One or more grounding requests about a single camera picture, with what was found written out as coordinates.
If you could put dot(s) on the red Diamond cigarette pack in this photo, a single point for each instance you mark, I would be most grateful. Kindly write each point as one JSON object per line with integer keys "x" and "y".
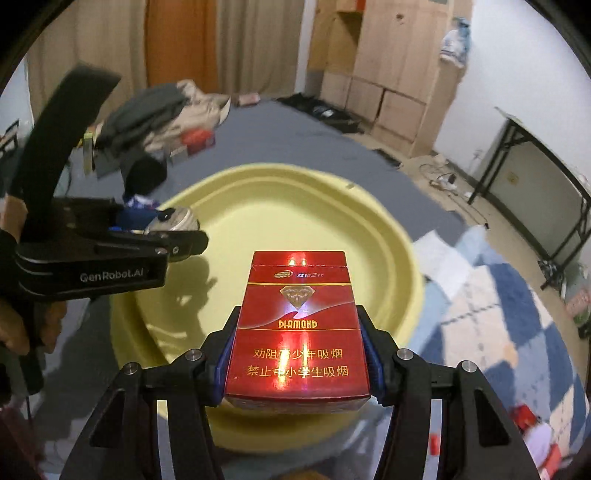
{"x": 298, "y": 347}

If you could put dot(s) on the silver round tin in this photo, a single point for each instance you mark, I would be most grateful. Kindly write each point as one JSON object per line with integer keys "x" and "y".
{"x": 173, "y": 219}

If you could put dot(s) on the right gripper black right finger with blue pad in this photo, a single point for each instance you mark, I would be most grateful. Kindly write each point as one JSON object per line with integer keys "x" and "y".
{"x": 479, "y": 440}

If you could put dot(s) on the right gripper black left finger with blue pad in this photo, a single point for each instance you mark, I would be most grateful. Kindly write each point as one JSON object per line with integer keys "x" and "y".
{"x": 120, "y": 438}

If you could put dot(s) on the black suitcase on floor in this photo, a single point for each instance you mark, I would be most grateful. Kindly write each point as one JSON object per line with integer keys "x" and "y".
{"x": 324, "y": 112}

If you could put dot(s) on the person's left hand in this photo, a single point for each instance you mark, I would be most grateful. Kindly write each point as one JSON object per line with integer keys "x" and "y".
{"x": 13, "y": 298}

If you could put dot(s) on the white bag hanging on wardrobe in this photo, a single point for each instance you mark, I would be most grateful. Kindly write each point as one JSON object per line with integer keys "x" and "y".
{"x": 456, "y": 44}

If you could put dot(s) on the wooden wardrobe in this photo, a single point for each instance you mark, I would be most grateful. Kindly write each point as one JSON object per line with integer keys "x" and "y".
{"x": 382, "y": 61}

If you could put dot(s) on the blue white checkered blanket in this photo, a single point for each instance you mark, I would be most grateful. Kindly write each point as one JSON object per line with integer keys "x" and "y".
{"x": 478, "y": 307}

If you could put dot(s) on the pile of clothes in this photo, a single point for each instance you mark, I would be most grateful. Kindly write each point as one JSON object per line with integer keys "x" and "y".
{"x": 134, "y": 139}

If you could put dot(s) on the beige orange curtains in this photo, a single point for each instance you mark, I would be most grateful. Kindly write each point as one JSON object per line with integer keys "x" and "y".
{"x": 230, "y": 47}

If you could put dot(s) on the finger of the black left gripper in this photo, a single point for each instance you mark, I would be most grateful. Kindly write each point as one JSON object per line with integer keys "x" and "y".
{"x": 73, "y": 106}

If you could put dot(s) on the black frame folding table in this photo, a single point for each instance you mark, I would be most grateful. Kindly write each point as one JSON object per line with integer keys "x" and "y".
{"x": 542, "y": 197}

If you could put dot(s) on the yellow plastic basin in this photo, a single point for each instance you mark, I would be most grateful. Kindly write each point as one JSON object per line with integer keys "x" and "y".
{"x": 269, "y": 207}

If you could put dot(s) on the white power strip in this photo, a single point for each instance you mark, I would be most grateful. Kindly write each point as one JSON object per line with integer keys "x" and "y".
{"x": 445, "y": 182}

